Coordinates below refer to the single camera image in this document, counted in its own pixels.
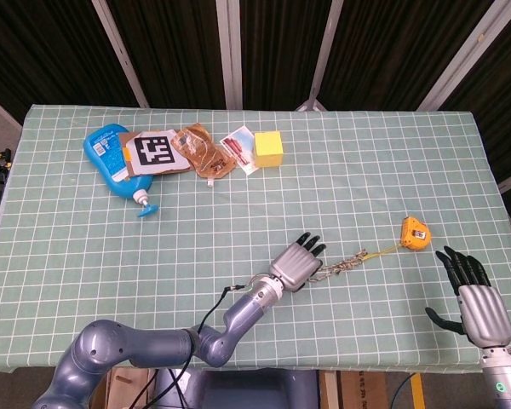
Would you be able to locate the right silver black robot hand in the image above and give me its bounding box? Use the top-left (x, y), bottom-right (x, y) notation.
top-left (424, 245), bottom-right (511, 349)

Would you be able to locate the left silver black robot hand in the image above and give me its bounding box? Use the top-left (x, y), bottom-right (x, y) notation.
top-left (268, 231), bottom-right (327, 294)

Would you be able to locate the braided beige rope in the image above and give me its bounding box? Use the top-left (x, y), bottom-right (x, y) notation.
top-left (308, 249), bottom-right (370, 285)

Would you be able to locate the yellow tape measure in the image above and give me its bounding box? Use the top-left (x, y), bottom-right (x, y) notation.
top-left (364, 216), bottom-right (433, 260)

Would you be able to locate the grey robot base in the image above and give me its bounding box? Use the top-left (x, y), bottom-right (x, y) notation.
top-left (155, 368), bottom-right (320, 409)

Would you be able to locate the yellow strip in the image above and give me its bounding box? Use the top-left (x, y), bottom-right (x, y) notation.
top-left (410, 372), bottom-right (425, 409)

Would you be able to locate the yellow cube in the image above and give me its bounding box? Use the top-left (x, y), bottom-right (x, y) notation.
top-left (253, 130), bottom-right (285, 169)

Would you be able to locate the wooden table leg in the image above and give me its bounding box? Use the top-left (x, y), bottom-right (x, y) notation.
top-left (321, 370), bottom-right (340, 409)

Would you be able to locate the white picture card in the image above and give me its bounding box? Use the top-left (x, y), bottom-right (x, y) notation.
top-left (220, 125), bottom-right (257, 176)

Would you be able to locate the brown refill pouch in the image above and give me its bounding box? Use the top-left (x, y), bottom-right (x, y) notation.
top-left (170, 122), bottom-right (238, 189)

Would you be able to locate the green checkered tablecloth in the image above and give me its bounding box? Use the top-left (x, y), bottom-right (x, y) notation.
top-left (0, 104), bottom-right (511, 372)

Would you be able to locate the brown cardboard box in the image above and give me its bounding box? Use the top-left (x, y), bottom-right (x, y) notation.
top-left (338, 370), bottom-right (388, 409)

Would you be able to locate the cardboard with black-white marker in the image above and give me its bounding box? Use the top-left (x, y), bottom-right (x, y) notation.
top-left (118, 127), bottom-right (193, 178)

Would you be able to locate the light wooden box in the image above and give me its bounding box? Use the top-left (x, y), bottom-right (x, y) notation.
top-left (89, 368), bottom-right (157, 409)

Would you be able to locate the blue pump lotion bottle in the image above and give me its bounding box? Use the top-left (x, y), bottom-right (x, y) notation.
top-left (82, 123), bottom-right (160, 220)

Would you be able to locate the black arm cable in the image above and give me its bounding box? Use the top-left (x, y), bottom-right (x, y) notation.
top-left (169, 282), bottom-right (256, 409)

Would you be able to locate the blue cable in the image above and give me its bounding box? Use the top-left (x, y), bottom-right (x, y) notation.
top-left (389, 372), bottom-right (414, 409)

